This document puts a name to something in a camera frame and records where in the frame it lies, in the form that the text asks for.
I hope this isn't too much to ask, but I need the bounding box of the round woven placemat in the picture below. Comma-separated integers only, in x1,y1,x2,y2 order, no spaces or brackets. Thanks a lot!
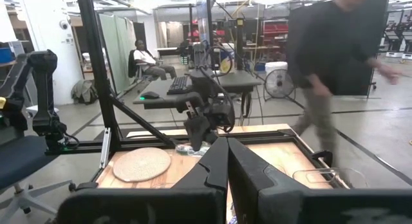
111,147,173,183

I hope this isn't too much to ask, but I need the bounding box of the grey jacket heap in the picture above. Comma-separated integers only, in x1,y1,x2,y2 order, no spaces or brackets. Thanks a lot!
70,79,99,106

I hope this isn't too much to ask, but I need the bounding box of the white bucket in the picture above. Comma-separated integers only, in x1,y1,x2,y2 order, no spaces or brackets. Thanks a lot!
264,61,289,75

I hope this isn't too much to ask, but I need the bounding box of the dark grey desk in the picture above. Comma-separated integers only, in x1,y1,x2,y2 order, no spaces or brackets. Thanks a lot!
133,70,263,118

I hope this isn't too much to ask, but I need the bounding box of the light blue granola bar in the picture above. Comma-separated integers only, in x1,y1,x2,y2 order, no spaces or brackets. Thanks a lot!
174,142,212,158

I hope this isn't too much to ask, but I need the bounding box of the red storage bins shelf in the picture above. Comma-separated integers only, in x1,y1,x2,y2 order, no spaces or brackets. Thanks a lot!
262,19,290,44

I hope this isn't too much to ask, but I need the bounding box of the blue storage box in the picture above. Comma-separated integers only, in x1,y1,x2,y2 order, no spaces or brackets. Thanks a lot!
0,46,15,64

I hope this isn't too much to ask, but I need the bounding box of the black office chair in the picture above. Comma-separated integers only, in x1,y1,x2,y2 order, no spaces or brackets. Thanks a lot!
127,49,168,85

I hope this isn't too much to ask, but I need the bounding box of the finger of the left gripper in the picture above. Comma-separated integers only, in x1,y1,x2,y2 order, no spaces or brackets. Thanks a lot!
183,115,212,153
205,129,223,146

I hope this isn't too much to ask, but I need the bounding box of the person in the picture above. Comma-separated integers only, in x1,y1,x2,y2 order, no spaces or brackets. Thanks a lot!
285,0,403,169
133,39,178,82

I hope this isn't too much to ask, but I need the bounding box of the blue-grey office chair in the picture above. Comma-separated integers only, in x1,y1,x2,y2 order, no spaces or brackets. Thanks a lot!
0,133,78,224

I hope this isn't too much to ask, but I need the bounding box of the green curtain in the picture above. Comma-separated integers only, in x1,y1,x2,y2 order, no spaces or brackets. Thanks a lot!
97,13,138,95

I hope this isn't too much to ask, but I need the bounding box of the silver aluminium bracket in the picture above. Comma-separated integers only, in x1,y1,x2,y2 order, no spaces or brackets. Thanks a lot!
98,127,113,169

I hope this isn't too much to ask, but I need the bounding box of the black keyboard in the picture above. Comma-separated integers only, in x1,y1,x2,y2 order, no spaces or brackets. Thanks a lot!
166,75,194,96

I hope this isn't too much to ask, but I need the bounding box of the black computer mouse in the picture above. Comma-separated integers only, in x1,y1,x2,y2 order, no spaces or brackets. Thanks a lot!
139,90,161,100

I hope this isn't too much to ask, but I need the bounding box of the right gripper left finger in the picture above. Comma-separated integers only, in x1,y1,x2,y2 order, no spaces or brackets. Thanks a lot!
56,136,230,224

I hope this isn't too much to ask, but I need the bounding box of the clear plastic bin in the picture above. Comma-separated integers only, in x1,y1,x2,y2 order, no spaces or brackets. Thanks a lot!
292,167,370,190

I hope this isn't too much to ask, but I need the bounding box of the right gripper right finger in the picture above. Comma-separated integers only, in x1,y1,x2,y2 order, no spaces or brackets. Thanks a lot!
227,137,412,224

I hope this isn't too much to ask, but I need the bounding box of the black partition panel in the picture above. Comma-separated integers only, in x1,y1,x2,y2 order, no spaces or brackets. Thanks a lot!
334,0,391,97

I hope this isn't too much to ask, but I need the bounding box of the round metal fan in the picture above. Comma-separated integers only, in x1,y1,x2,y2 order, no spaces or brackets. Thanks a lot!
263,68,296,99

